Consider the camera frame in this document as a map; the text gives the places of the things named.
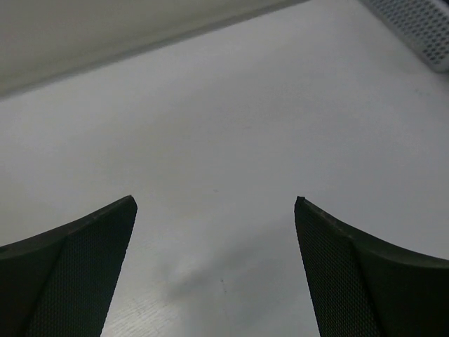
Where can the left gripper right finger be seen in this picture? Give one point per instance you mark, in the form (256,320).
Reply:
(361,285)

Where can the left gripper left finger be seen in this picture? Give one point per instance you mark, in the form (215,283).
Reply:
(61,282)

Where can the white perforated plastic basket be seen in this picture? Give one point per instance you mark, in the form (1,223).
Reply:
(421,24)

